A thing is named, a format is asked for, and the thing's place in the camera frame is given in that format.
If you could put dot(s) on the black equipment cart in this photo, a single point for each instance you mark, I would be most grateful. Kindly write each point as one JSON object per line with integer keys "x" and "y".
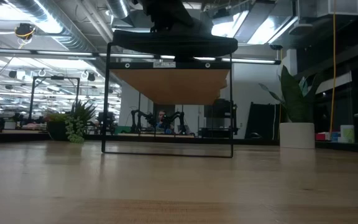
{"x": 219, "y": 118}

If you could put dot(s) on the white shelf label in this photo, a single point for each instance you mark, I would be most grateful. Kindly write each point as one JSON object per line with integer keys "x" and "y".
{"x": 164, "y": 64}

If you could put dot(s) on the black upright board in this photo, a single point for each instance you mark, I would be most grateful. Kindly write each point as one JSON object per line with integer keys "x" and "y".
{"x": 264, "y": 118}

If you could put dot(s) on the green box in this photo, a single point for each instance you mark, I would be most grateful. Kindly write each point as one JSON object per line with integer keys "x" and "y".
{"x": 122, "y": 129}

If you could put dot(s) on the small red box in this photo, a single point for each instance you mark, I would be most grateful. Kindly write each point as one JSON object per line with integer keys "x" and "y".
{"x": 321, "y": 136}

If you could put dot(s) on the person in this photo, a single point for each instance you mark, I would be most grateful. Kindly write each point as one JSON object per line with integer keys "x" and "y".
{"x": 162, "y": 119}

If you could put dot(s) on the large-leaf plant in white pot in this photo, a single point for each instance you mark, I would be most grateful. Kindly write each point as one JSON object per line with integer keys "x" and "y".
{"x": 294, "y": 99}

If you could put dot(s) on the yellow-green succulent plant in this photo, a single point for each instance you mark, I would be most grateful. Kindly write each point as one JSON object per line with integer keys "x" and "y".
{"x": 56, "y": 117}

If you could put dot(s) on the spiky green plant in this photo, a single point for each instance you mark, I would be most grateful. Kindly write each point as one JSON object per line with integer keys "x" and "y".
{"x": 84, "y": 110}

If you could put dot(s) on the black rubber slide sandal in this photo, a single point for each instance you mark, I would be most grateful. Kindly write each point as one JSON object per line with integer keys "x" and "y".
{"x": 172, "y": 43}

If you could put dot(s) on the small blue box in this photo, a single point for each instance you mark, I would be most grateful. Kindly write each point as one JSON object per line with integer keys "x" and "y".
{"x": 336, "y": 137}

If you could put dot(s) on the dark security camera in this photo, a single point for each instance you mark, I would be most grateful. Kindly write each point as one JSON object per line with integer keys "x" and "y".
{"x": 276, "y": 47}

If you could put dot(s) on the black metal frame stand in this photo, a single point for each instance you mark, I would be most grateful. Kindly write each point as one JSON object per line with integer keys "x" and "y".
{"x": 33, "y": 93}

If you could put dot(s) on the black aluminium table frame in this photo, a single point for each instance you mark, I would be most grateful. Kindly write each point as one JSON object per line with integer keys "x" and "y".
{"x": 26, "y": 137}

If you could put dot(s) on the background black robot arm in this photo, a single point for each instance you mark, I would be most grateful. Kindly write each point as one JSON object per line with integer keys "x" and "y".
{"x": 141, "y": 118}
{"x": 174, "y": 119}

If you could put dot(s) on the dark planter pot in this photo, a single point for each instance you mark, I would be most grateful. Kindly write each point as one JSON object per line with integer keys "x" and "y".
{"x": 56, "y": 130}

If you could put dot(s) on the white ceiling unit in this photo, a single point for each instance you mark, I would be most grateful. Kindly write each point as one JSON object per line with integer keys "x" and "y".
{"x": 343, "y": 6}

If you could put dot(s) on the black metal shelf wooden top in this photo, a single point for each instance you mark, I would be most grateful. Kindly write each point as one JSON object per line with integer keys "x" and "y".
{"x": 169, "y": 87}

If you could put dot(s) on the black ceiling spotlight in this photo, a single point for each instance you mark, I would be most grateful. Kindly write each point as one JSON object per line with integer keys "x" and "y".
{"x": 91, "y": 77}

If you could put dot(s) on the short silver air duct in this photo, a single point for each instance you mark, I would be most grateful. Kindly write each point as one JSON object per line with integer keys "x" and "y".
{"x": 120, "y": 6}

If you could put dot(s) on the silver spiral air duct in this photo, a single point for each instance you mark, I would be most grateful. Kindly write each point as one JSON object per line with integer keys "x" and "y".
{"x": 51, "y": 21}

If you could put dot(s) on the trailing bead succulent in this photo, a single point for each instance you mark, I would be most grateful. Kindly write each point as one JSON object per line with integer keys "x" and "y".
{"x": 75, "y": 130}

